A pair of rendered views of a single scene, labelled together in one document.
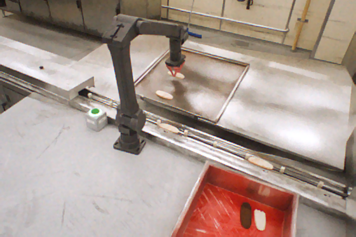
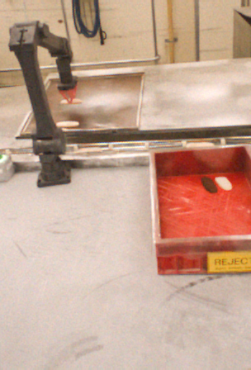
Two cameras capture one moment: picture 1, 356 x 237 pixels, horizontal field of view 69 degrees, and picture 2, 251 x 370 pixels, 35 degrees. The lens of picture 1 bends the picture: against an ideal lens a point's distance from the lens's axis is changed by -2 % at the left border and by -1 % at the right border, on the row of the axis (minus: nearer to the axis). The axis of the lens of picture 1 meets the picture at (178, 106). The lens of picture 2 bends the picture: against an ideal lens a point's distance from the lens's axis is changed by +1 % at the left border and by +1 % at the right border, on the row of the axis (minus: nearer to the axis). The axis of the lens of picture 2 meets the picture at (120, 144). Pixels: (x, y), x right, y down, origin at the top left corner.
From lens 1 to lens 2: 0.55 m
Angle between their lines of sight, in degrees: 17
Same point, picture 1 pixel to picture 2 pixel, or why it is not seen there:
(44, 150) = not seen: outside the picture
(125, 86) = (41, 98)
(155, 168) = (97, 185)
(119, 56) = (30, 62)
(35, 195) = not seen: outside the picture
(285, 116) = (203, 102)
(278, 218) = (239, 177)
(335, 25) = (210, 34)
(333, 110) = (246, 83)
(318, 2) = (181, 15)
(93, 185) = (38, 219)
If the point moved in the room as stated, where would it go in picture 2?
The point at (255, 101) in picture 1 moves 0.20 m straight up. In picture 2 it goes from (167, 100) to (164, 54)
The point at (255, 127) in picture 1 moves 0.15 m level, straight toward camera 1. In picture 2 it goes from (179, 120) to (183, 135)
